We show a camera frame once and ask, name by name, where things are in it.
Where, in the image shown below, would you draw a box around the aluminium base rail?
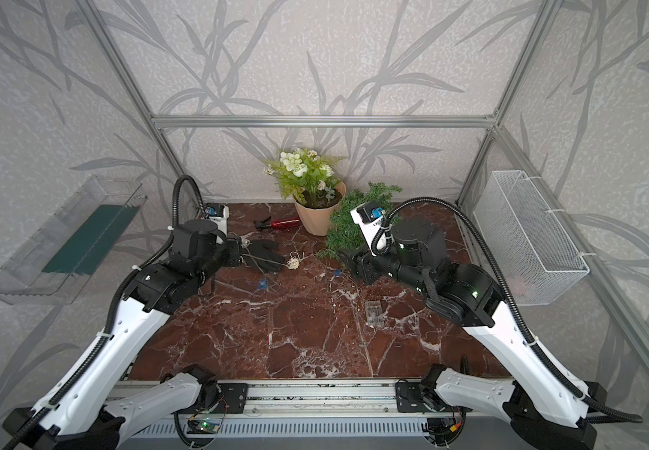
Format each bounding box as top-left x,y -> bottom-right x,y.
103,373 -> 513,441

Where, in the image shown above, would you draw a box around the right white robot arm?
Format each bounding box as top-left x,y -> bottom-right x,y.
339,197 -> 643,449

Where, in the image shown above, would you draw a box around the potted white flower plant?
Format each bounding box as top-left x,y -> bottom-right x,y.
265,148 -> 346,236

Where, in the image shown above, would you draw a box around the white wire mesh basket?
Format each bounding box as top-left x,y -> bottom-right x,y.
474,170 -> 590,308

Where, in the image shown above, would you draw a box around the small green christmas tree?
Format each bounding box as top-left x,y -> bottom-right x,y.
317,181 -> 403,261

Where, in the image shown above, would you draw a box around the black work glove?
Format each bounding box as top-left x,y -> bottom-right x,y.
242,240 -> 286,274

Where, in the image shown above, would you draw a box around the rattan ball string lights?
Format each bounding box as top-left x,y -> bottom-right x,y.
232,239 -> 346,297

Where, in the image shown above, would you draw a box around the clear plastic battery box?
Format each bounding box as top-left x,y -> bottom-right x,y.
365,301 -> 386,329

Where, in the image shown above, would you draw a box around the green circuit board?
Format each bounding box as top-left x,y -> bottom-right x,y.
187,418 -> 221,434

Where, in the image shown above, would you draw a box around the clear plastic wall tray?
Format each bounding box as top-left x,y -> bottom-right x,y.
0,175 -> 147,306

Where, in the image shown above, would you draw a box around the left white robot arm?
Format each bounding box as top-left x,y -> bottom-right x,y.
3,175 -> 241,449

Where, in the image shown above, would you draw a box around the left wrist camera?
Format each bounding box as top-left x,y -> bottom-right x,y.
204,202 -> 230,234

